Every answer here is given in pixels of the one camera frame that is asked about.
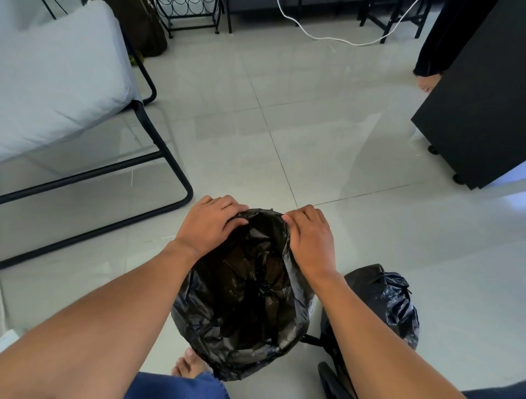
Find person's left hand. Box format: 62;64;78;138
176;195;250;262

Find person's right hand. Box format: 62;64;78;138
281;205;338;283

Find black trash bag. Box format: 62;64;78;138
170;208;316;381
320;264;421;399

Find person's right forearm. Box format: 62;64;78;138
304;269;466;399

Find person's left forearm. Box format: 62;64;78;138
0;240;199;399

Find tied black trash bag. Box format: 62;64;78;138
320;264;421;399

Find person's foot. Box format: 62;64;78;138
171;348;211;380
417;74;444;94

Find black chair base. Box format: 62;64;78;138
301;334;359;399

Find person's blue shorts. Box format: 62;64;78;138
135;372;526;399

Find dark brown bag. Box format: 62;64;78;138
104;0;168;58

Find black cabinet on wheels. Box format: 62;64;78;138
410;0;526;191

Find black metal stool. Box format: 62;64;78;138
359;0;433;44

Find grey sofa cushion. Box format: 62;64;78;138
0;0;143;163

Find black metal sofa frame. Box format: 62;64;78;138
0;0;195;270

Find white cable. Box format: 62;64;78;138
277;0;422;47

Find black wire wine rack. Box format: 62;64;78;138
154;0;225;39

